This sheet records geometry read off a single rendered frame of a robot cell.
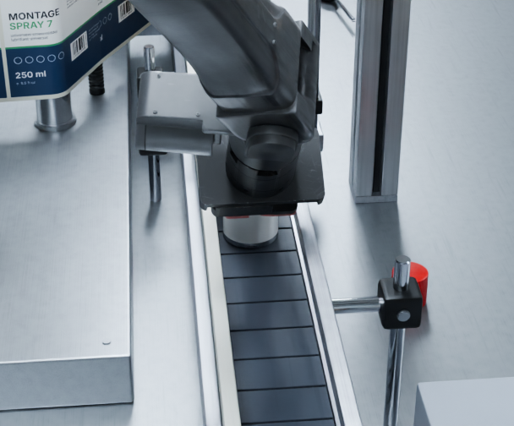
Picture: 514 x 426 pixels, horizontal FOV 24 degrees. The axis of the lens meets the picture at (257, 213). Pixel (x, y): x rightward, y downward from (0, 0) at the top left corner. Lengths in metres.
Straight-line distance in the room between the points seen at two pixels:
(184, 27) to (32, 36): 0.58
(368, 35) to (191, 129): 0.35
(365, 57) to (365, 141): 0.09
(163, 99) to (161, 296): 0.31
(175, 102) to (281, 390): 0.24
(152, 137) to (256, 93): 0.14
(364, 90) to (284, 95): 0.44
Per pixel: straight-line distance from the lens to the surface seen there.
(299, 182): 1.00
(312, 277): 0.95
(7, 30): 1.29
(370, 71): 1.22
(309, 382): 0.97
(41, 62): 1.31
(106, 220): 1.18
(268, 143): 0.83
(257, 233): 1.12
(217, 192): 0.99
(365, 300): 0.93
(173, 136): 0.91
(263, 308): 1.05
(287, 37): 0.80
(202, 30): 0.73
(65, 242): 1.15
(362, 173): 1.28
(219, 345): 0.95
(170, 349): 1.09
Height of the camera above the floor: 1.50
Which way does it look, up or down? 32 degrees down
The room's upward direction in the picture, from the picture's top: straight up
